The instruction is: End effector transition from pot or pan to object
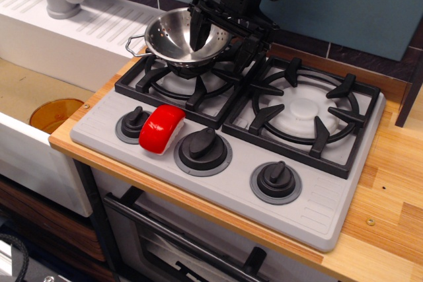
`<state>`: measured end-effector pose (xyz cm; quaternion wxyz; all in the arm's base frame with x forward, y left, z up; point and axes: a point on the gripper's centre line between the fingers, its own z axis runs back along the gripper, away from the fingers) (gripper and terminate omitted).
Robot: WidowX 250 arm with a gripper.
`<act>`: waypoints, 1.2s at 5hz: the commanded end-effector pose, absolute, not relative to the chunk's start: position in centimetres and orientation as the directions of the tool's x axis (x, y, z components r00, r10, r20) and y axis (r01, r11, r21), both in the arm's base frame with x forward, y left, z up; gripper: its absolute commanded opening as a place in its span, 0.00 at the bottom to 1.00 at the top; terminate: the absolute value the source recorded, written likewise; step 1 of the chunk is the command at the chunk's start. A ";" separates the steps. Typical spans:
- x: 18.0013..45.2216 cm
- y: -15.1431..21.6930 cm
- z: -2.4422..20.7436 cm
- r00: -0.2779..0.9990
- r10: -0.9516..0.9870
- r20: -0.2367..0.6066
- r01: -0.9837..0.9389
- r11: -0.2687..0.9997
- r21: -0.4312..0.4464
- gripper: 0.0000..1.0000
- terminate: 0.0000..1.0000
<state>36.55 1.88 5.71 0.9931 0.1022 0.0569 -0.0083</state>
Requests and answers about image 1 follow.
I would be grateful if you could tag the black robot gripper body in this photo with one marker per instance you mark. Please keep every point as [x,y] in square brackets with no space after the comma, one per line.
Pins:
[240,18]

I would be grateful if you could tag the red white toy sushi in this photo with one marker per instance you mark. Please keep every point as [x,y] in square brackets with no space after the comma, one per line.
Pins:
[161,128]

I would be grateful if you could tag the black middle stove knob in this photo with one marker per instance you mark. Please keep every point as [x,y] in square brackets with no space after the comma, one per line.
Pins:
[203,153]

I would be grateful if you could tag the toy oven door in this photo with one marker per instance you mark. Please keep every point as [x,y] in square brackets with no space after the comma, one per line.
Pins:
[167,243]

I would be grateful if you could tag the black left burner grate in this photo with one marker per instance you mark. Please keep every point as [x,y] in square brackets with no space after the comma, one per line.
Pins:
[206,94]

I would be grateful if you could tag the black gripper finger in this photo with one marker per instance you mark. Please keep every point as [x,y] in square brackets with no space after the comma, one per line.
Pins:
[199,29]
[250,46]

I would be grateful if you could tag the orange plastic plate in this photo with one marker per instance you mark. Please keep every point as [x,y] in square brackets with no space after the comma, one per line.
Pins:
[49,116]

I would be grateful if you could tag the white toy sink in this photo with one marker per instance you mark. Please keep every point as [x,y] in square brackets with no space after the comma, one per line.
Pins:
[44,59]

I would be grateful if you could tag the steel colander bowl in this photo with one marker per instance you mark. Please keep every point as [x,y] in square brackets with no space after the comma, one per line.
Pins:
[167,37]

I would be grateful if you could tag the black stove knob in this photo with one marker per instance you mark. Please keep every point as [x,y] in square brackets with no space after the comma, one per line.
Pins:
[275,183]
[203,153]
[129,125]

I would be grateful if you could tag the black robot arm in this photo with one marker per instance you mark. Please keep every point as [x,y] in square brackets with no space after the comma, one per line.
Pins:
[241,18]

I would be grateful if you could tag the black right burner grate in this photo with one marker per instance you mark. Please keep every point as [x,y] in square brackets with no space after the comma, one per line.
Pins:
[315,118]

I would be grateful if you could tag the black left stove knob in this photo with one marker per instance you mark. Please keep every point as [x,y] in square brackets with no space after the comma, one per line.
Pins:
[129,125]

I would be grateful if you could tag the black right stove knob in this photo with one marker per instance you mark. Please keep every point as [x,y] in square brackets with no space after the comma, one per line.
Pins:
[275,183]

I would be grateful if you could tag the black burner grate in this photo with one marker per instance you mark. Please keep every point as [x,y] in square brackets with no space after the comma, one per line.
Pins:
[206,94]
[315,118]

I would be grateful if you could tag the grey toy stove top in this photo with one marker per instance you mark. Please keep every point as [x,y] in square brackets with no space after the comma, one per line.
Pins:
[314,218]

